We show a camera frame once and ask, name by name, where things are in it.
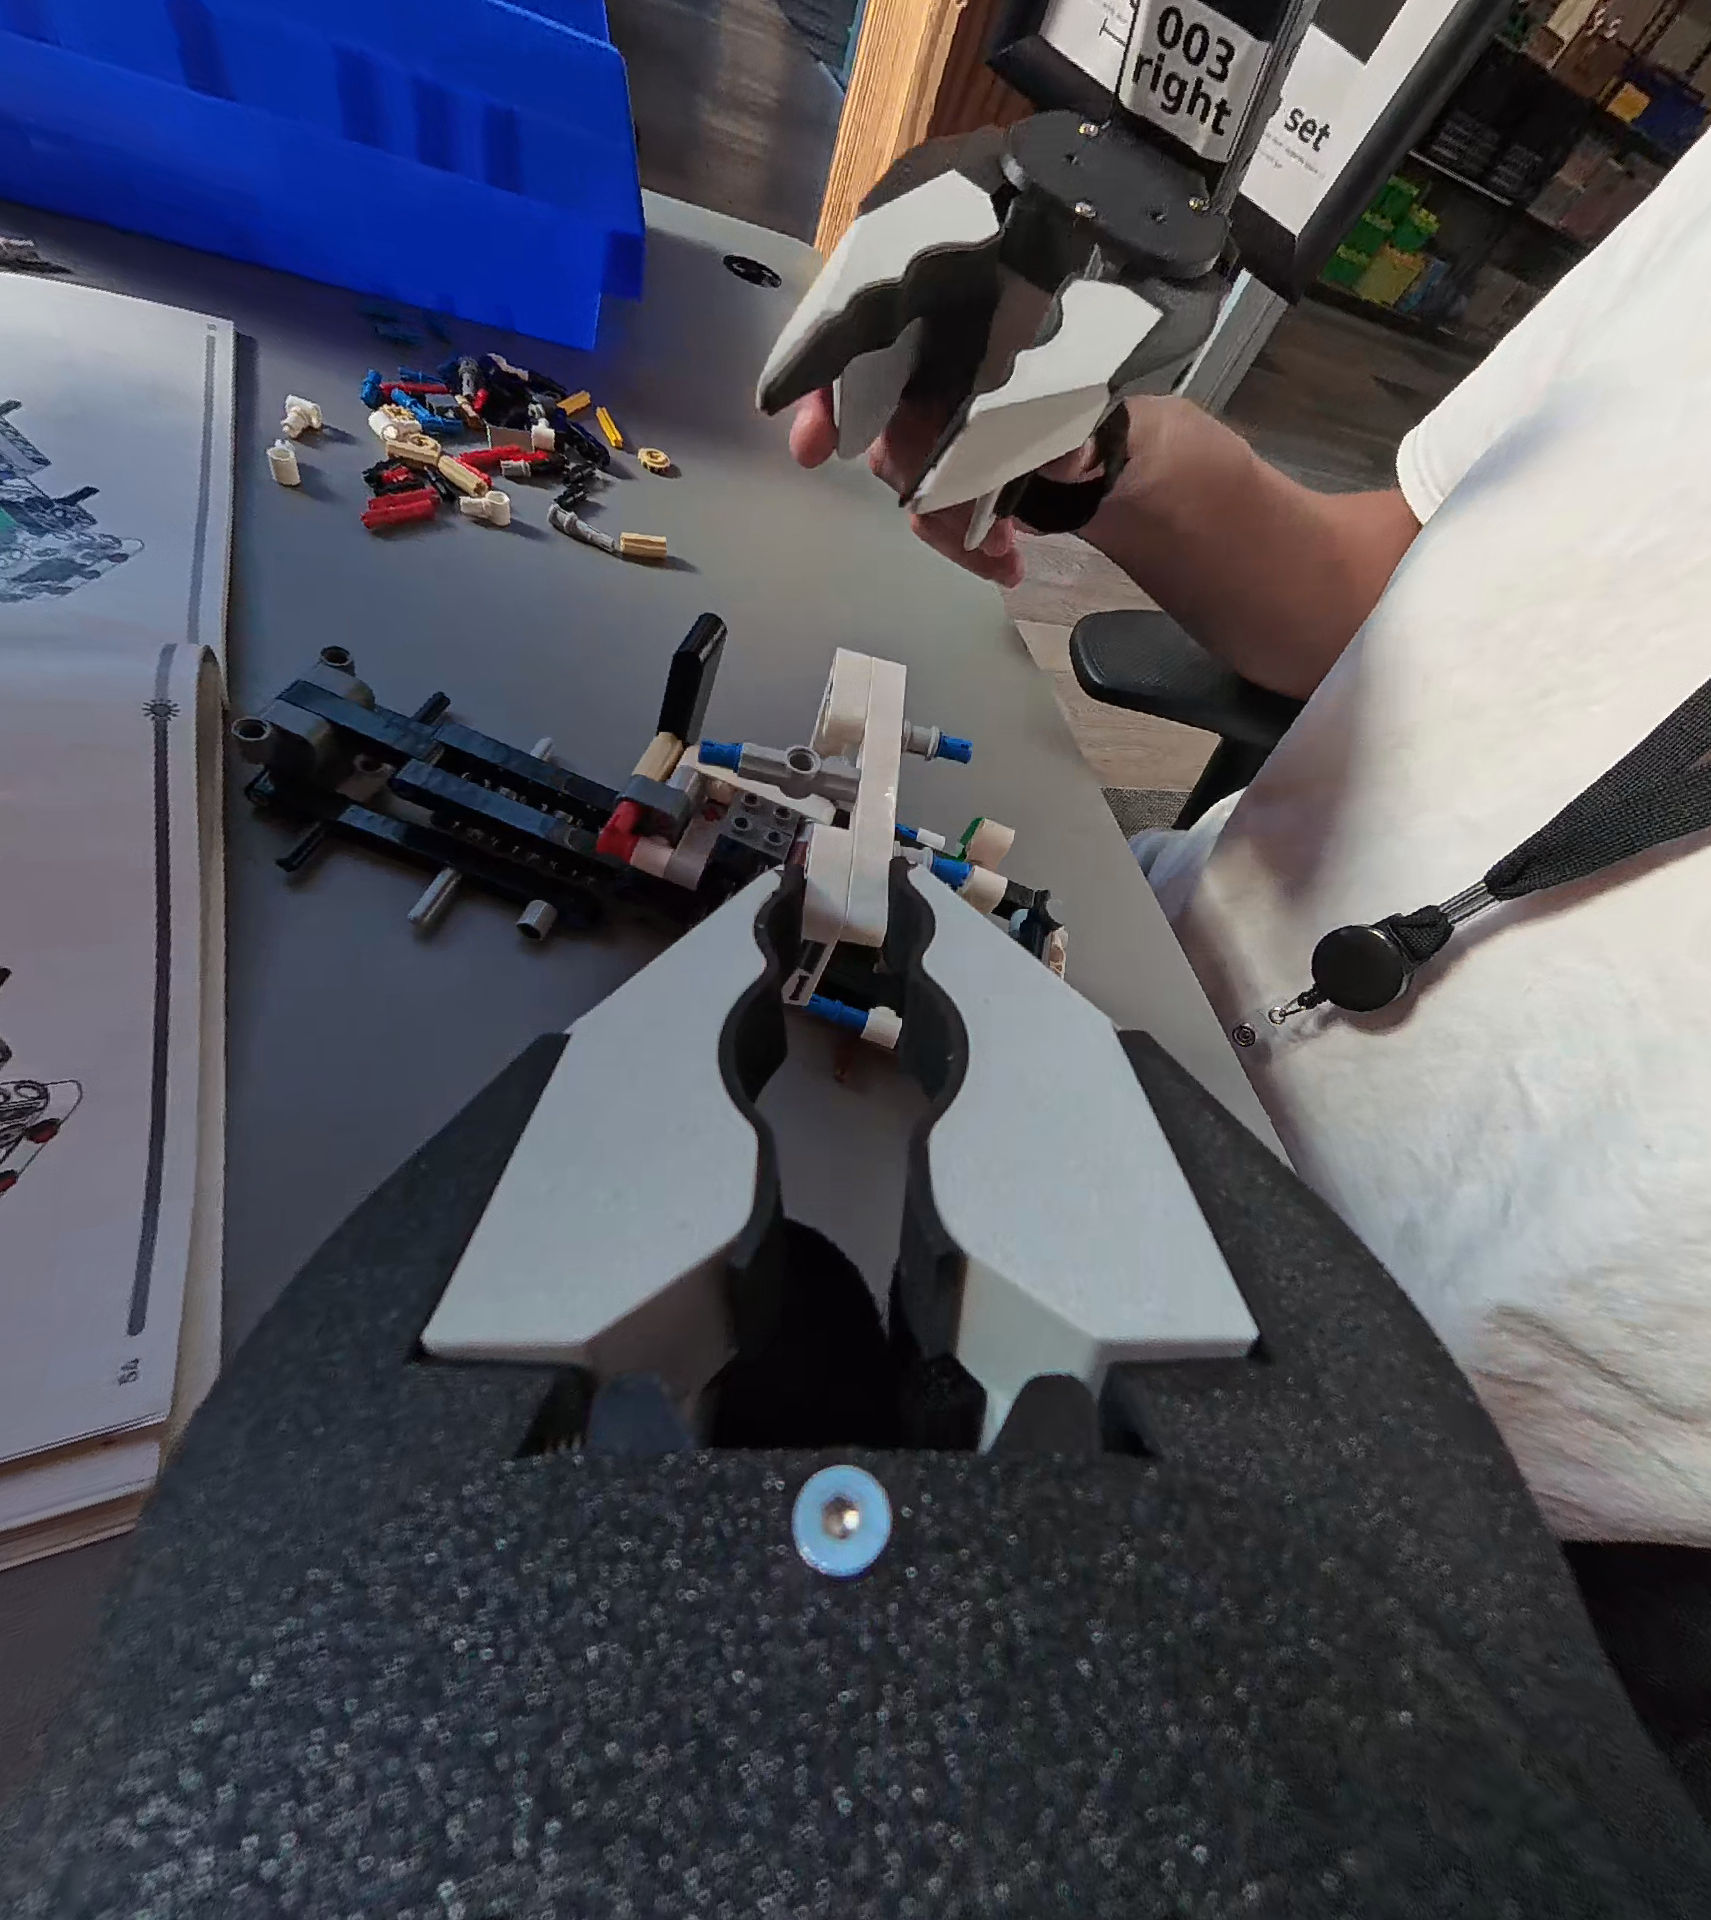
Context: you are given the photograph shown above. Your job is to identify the white lego sub-assembly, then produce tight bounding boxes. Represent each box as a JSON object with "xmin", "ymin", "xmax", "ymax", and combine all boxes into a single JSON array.
[{"xmin": 698, "ymin": 649, "xmax": 978, "ymax": 1053}]

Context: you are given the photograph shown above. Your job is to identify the black badge reel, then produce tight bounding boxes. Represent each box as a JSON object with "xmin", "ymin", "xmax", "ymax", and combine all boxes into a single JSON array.
[{"xmin": 1234, "ymin": 918, "xmax": 1446, "ymax": 1053}]

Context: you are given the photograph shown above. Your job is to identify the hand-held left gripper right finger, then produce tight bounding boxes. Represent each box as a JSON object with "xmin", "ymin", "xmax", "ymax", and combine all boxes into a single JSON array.
[{"xmin": 886, "ymin": 877, "xmax": 1262, "ymax": 1455}]

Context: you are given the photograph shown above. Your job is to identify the storage shelving with bins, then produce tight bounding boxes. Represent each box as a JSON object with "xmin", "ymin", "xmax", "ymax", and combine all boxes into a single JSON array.
[{"xmin": 1320, "ymin": 0, "xmax": 1711, "ymax": 354}]

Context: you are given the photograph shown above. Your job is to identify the black lanyard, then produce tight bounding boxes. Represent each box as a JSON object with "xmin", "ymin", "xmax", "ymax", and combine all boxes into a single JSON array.
[{"xmin": 1396, "ymin": 576, "xmax": 1711, "ymax": 962}]

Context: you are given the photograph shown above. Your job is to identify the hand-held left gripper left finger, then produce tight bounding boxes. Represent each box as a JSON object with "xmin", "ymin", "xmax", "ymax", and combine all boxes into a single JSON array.
[{"xmin": 420, "ymin": 867, "xmax": 800, "ymax": 1374}]

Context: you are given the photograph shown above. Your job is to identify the black lego chassis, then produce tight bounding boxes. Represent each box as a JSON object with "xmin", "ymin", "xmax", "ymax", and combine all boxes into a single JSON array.
[{"xmin": 232, "ymin": 612, "xmax": 1070, "ymax": 966}]

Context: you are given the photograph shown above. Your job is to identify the person's right forearm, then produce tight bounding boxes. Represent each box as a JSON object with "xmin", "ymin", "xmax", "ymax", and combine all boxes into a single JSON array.
[{"xmin": 1186, "ymin": 404, "xmax": 1430, "ymax": 709}]

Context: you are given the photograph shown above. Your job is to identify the pile of colourful lego pieces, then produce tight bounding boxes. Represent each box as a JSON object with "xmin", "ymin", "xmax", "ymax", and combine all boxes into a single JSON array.
[{"xmin": 268, "ymin": 352, "xmax": 678, "ymax": 571}]

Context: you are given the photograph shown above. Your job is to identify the person's right hand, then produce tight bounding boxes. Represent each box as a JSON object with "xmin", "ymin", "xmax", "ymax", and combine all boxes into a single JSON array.
[{"xmin": 788, "ymin": 361, "xmax": 1224, "ymax": 590}]

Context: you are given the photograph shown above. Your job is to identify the blue plastic bin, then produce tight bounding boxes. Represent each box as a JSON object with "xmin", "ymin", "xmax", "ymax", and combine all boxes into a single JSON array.
[{"xmin": 0, "ymin": 0, "xmax": 648, "ymax": 354}]

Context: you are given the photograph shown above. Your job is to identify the black chair armrest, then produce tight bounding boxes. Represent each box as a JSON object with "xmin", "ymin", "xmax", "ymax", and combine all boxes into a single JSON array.
[{"xmin": 1070, "ymin": 606, "xmax": 1310, "ymax": 831}]

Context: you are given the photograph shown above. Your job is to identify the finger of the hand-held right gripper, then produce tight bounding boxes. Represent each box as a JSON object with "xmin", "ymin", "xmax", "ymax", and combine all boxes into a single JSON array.
[
  {"xmin": 904, "ymin": 276, "xmax": 1172, "ymax": 554},
  {"xmin": 754, "ymin": 168, "xmax": 1014, "ymax": 465}
]

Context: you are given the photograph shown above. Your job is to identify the wooden post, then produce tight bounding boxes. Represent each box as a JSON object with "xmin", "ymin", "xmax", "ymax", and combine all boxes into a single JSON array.
[{"xmin": 814, "ymin": 0, "xmax": 1040, "ymax": 258}]

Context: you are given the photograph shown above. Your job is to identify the person's dark trousers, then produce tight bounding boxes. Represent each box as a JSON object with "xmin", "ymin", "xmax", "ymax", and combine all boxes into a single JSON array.
[{"xmin": 1546, "ymin": 1530, "xmax": 1711, "ymax": 1920}]

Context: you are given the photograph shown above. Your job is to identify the lego instruction booklet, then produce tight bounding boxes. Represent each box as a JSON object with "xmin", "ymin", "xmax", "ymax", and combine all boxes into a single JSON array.
[{"xmin": 0, "ymin": 254, "xmax": 240, "ymax": 1610}]

